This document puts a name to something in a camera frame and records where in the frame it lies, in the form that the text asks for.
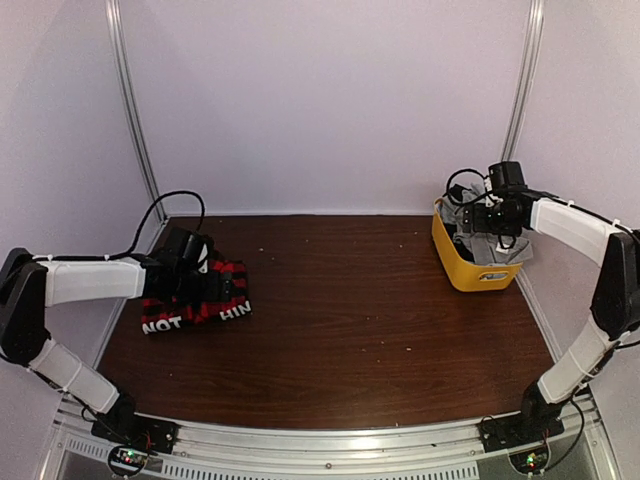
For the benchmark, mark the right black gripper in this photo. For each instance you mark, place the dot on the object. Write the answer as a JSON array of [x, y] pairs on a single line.
[[480, 221]]

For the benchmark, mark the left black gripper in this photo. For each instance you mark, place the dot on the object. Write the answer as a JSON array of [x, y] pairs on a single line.
[[212, 292]]

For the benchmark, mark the grey long sleeve shirt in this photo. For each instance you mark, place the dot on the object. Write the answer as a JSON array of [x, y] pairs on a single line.
[[489, 249]]

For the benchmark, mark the red black plaid shirt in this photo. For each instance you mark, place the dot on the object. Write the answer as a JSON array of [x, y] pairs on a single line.
[[235, 303]]

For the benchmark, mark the yellow plastic basket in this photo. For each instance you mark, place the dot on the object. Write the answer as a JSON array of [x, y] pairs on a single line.
[[465, 276]]

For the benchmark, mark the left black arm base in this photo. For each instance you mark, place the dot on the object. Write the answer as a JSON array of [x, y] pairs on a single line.
[[137, 438]]

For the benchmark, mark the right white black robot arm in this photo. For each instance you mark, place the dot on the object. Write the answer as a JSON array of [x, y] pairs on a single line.
[[585, 278]]

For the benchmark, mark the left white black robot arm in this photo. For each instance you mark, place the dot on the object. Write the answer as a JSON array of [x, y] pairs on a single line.
[[35, 286]]

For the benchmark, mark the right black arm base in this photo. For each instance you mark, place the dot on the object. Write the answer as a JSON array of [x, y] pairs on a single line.
[[524, 434]]

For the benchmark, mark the black clothes in basket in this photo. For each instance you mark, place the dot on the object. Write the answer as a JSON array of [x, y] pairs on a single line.
[[451, 218]]

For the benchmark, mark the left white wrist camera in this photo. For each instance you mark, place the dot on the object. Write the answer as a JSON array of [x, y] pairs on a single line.
[[202, 259]]

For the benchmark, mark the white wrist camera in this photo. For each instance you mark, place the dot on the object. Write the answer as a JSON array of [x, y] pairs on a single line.
[[202, 259], [506, 175]]

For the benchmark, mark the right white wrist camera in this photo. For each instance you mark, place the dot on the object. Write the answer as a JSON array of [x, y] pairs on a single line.
[[506, 175]]

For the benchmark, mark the right aluminium frame post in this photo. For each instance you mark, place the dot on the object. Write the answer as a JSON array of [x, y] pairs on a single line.
[[530, 55]]

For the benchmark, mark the aluminium frame post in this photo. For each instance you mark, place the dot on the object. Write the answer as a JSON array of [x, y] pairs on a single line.
[[530, 55], [125, 80]]

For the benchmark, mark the left aluminium frame post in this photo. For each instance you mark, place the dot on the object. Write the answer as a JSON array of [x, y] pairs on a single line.
[[125, 80]]

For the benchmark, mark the front aluminium rail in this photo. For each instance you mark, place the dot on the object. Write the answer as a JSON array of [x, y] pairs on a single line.
[[450, 450]]

